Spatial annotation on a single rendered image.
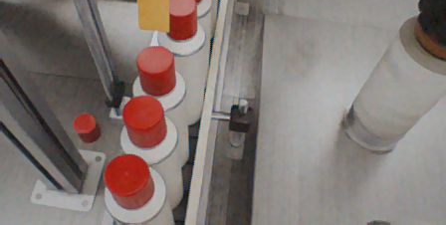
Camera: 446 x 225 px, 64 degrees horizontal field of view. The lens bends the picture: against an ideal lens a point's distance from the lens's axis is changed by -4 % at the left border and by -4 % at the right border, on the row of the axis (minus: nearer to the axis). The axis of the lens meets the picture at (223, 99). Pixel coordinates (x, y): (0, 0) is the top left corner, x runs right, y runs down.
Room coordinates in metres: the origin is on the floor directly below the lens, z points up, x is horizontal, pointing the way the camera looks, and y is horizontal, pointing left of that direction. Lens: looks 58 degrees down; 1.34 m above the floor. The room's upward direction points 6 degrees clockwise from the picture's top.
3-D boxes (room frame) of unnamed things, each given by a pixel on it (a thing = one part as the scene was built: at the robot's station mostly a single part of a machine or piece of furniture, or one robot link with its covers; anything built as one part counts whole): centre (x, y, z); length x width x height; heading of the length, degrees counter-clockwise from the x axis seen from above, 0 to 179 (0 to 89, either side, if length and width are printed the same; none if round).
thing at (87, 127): (0.23, 0.20, 0.85); 0.03 x 0.03 x 0.03
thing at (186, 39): (0.26, 0.05, 0.98); 0.05 x 0.05 x 0.20
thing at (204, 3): (0.31, 0.05, 0.98); 0.05 x 0.05 x 0.20
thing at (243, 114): (0.25, -0.03, 0.89); 0.03 x 0.03 x 0.12; 89
